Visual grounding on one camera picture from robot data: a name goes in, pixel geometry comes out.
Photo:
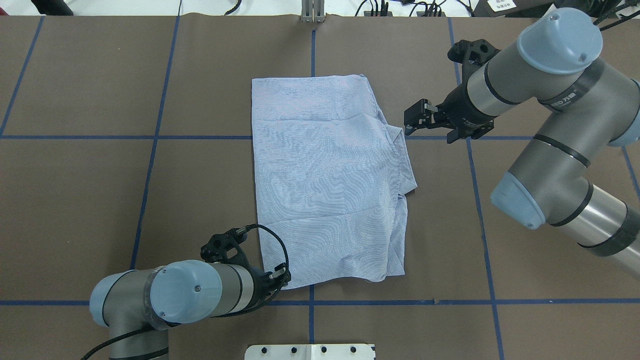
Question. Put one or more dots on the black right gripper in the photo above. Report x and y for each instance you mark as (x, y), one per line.
(462, 111)

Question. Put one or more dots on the light blue striped shirt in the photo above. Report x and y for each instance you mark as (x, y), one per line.
(331, 177)

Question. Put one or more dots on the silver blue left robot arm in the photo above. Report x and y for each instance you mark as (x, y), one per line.
(140, 306)

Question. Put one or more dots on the aluminium frame post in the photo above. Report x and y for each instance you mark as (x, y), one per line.
(313, 11)

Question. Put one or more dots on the black labelled box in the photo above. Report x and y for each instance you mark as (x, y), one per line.
(511, 8)

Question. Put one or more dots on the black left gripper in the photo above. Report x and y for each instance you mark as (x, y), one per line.
(261, 286)

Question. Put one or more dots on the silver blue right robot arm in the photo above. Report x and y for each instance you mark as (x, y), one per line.
(556, 61)

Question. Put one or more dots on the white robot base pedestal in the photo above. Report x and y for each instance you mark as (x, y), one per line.
(331, 351)

